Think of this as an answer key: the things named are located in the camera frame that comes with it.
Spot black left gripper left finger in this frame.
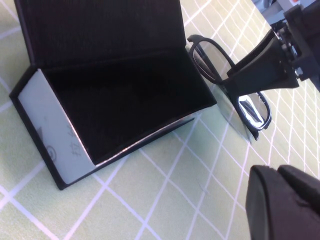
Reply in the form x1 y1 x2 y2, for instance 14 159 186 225
245 164 320 240

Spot black-framed glasses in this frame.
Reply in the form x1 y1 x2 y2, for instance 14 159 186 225
186 34 273 142

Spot grey background equipment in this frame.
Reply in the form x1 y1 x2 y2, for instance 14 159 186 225
251 0 301 26

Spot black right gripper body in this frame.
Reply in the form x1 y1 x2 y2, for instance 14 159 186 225
274 0 320 94

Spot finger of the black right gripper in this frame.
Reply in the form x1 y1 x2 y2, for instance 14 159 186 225
225 28 300 99

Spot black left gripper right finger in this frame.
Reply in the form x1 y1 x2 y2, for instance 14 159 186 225
278 164 320 213

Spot black glasses case printed sides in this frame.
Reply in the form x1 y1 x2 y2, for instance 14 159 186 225
9 0 218 191

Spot green white-grid tablecloth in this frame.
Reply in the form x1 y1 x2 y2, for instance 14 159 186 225
0 0 320 240

